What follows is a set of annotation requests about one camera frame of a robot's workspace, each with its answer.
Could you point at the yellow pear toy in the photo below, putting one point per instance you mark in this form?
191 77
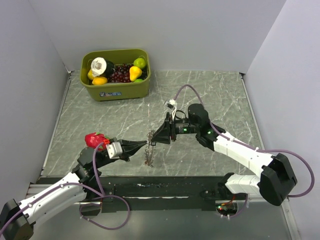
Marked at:
134 73

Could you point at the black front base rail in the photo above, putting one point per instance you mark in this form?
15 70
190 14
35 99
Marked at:
151 193

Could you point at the dark red grape bunch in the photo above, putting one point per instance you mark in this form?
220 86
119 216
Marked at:
122 75

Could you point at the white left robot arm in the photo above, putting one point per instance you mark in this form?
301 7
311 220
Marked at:
18 218

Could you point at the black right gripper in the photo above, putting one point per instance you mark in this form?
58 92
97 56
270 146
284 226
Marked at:
168 128

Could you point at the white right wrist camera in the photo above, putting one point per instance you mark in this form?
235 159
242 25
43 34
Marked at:
172 105

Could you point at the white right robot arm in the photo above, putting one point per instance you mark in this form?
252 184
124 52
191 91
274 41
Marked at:
273 177

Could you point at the yellow lemon toy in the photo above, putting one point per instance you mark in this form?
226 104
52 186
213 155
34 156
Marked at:
99 80

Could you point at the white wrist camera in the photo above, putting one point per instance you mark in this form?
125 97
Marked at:
113 148
172 105

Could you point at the olive green plastic tub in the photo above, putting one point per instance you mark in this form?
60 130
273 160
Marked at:
115 91

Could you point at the red dragon fruit toy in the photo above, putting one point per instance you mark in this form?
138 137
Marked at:
92 140

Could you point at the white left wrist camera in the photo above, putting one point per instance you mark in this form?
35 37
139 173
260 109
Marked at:
113 148

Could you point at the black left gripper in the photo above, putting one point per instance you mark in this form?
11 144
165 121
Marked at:
129 147

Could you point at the green apple toy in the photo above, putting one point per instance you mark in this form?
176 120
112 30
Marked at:
140 63

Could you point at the white black cylinder toy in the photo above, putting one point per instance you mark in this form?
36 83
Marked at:
102 67

